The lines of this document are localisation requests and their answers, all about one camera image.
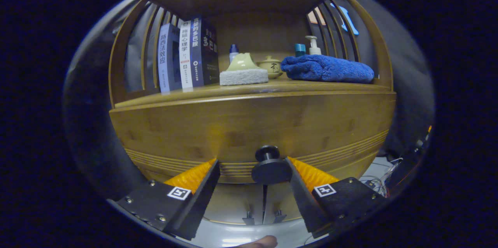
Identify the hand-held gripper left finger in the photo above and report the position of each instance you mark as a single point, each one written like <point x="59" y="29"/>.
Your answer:
<point x="202" y="197"/>

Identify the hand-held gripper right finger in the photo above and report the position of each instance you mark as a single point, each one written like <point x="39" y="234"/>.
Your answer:
<point x="301" y="197"/>

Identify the wooden cabinet door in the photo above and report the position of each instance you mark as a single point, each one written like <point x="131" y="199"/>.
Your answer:
<point x="237" y="201"/>
<point x="280" y="199"/>

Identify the wooden countertop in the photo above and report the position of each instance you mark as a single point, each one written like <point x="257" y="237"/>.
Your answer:
<point x="249" y="87"/>

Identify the black device with orange tip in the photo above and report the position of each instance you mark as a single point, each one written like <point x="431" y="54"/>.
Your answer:
<point x="408" y="162"/>

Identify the folded blue towel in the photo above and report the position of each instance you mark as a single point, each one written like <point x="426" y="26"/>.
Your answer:
<point x="327" y="69"/>

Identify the beige lidded tea cup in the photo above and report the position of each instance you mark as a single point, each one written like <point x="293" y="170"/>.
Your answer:
<point x="274" y="67"/>

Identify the black backdrop cloth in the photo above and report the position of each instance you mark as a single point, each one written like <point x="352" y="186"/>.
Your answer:
<point x="89" y="123"/>

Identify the white book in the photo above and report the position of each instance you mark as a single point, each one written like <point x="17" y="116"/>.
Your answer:
<point x="185" y="55"/>

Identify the light blue book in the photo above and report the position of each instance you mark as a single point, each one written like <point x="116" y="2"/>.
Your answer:
<point x="164" y="59"/>

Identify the dark blue book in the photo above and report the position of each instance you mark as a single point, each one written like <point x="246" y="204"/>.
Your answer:
<point x="198" y="51"/>

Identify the teal bottle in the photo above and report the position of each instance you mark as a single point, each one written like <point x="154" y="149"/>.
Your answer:
<point x="300" y="50"/>

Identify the white bottle with blue cap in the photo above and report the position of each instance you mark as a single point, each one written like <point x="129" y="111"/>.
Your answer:
<point x="233" y="51"/>

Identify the white pump bottle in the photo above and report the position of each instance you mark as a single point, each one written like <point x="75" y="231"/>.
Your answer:
<point x="313" y="48"/>

